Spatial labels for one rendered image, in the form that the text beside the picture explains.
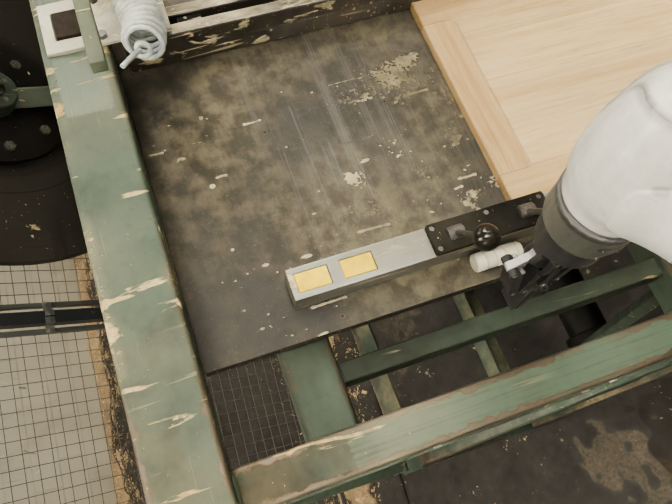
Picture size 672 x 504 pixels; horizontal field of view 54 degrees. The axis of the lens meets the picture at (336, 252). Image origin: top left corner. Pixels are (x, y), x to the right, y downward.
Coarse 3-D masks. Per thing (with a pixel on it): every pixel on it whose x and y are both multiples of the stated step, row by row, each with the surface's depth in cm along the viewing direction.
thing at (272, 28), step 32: (64, 0) 104; (96, 0) 103; (160, 0) 105; (224, 0) 110; (256, 0) 112; (288, 0) 111; (320, 0) 112; (352, 0) 114; (384, 0) 117; (416, 0) 120; (192, 32) 108; (224, 32) 111; (256, 32) 113; (288, 32) 116; (160, 64) 112
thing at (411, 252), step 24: (384, 240) 98; (408, 240) 99; (504, 240) 102; (312, 264) 96; (336, 264) 96; (384, 264) 97; (408, 264) 97; (432, 264) 101; (288, 288) 97; (336, 288) 95; (360, 288) 99
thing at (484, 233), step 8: (456, 224) 99; (480, 224) 88; (488, 224) 88; (448, 232) 98; (456, 232) 97; (464, 232) 94; (472, 232) 92; (480, 232) 87; (488, 232) 87; (496, 232) 87; (472, 240) 89; (480, 240) 87; (488, 240) 87; (496, 240) 87; (480, 248) 88; (488, 248) 87
